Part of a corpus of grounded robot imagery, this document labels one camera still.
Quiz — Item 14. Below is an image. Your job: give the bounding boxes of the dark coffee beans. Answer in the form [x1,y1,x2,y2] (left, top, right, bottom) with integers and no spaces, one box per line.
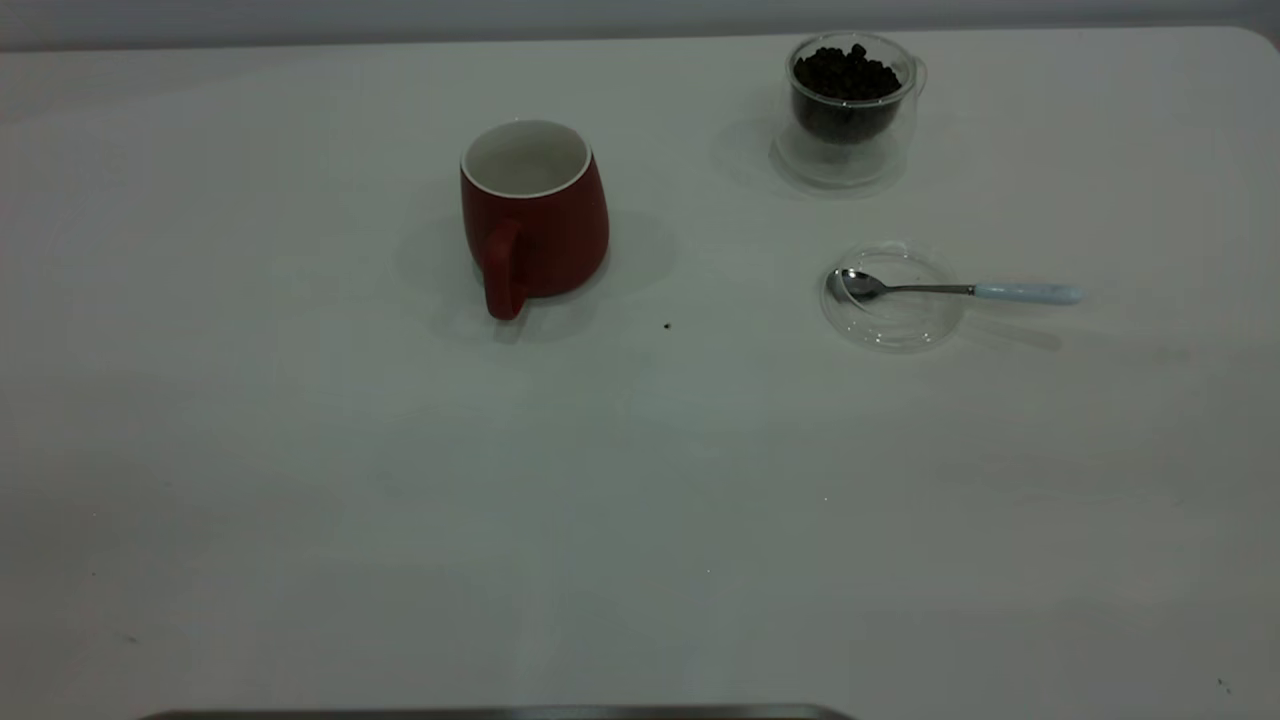
[792,42,905,145]

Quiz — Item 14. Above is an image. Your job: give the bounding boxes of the metal spoon pale blue handle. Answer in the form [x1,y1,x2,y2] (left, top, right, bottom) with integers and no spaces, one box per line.
[836,268,1085,306]

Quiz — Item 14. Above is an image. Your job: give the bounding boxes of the red ceramic mug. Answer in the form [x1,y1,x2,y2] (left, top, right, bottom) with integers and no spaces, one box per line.
[459,118,611,321]

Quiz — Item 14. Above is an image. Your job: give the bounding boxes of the clear round glass dish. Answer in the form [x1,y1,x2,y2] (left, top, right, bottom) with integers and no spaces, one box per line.
[820,240,966,353]

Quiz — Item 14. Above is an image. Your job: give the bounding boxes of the clear double-wall glass cup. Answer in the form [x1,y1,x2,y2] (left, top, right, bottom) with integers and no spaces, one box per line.
[770,30,927,191]

